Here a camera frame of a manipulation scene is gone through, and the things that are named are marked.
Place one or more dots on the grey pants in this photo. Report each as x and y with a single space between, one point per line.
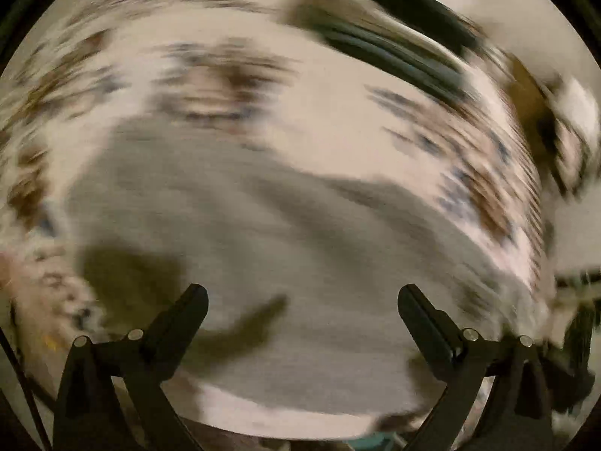
281 253

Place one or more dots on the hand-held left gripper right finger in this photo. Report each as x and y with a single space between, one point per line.
418 314

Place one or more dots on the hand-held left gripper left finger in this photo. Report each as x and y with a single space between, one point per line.
188 312

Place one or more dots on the floral printed bed sheet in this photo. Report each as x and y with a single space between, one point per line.
328 117

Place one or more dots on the dark cloth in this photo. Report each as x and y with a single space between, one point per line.
399 42

